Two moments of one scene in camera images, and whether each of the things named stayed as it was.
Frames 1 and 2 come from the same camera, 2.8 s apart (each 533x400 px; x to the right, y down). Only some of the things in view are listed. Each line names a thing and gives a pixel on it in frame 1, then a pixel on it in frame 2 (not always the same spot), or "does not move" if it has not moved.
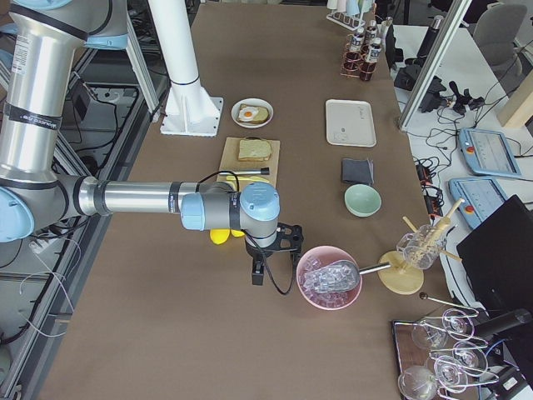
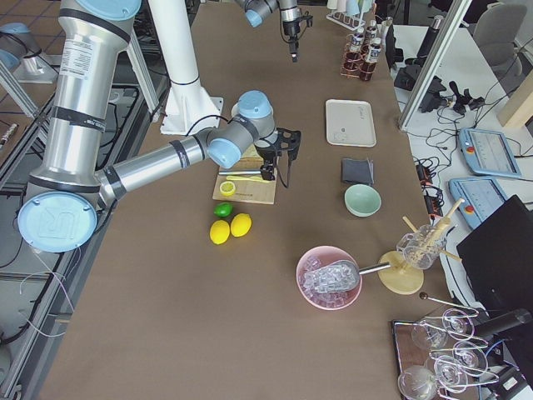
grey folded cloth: (357, 171) does not move
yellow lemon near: (220, 235) does not move
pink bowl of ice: (316, 258) does not move
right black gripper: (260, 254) -> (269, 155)
